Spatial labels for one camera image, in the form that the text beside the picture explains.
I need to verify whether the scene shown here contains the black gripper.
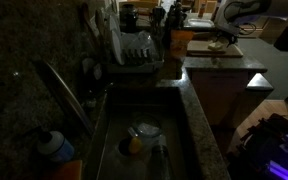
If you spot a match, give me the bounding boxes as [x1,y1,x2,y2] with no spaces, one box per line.
[218,30,239,48]

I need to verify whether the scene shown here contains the steel sink basin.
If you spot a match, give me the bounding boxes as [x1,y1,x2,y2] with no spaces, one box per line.
[83,85,203,180]

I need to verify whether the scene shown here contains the dark utensil holder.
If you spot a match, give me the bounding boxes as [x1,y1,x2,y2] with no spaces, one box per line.
[150,5,167,34]

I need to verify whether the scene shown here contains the translucent plastic container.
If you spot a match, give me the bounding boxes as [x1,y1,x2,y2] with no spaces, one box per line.
[105,138,148,180]

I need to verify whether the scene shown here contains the small wooden cutting board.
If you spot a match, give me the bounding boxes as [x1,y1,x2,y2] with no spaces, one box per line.
[187,39,242,55]

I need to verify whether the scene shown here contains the wooden spoon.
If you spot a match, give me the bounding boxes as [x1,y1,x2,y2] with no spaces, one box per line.
[79,2,102,46]

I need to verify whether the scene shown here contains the small yellow object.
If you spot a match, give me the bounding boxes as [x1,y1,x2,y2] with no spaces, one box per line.
[128,135,144,155]

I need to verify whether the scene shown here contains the clear drinking glass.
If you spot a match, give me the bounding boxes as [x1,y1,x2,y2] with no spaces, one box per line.
[150,143,172,180]

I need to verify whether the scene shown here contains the wooden base cabinets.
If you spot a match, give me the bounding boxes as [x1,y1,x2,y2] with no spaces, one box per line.
[189,69,252,129]

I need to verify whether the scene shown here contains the grey low side ledge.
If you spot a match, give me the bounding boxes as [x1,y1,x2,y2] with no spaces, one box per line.
[245,73,275,93]

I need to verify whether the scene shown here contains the white blue soap bottle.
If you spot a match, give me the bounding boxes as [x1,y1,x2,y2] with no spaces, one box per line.
[27,125,76,164]

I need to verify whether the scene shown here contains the dark glass jar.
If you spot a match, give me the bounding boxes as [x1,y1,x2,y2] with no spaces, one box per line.
[118,3,140,34]

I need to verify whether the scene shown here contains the orange sponge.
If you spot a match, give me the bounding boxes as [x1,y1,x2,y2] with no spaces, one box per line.
[52,159,84,180]

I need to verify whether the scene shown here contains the orange plastic container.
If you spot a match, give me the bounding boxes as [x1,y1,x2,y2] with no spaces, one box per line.
[169,29,196,62]

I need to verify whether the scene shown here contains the large white plate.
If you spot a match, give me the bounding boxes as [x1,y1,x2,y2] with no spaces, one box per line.
[110,29,126,66]

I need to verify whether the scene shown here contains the clear glass bowl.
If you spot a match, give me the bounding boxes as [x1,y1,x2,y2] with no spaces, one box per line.
[129,114,164,139]

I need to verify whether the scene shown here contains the white cup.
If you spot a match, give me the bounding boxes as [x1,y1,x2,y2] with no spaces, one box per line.
[81,57,104,82]

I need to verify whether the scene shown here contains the grey dish rack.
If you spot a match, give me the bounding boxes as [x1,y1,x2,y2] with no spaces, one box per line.
[104,46,166,75]

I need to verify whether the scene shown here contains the small white plate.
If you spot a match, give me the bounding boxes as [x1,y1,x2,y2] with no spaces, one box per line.
[108,13,122,34]

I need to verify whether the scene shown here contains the wooden spatula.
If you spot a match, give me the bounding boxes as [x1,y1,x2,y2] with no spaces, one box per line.
[94,9,108,38]

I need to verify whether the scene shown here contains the metal kitchen faucet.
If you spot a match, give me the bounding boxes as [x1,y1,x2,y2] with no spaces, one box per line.
[37,60,96,136]

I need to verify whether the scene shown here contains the small red bottle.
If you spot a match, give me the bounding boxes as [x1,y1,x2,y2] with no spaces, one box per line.
[198,2,207,18]

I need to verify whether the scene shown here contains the clear plastic tray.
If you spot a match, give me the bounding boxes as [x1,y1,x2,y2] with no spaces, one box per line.
[183,18,216,30]

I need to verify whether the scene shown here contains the large wooden cutting board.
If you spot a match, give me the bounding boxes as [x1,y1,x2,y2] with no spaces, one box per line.
[186,39,245,59]

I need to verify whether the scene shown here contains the pale yellow sponge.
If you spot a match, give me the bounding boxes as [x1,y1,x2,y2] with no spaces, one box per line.
[207,41,226,52]

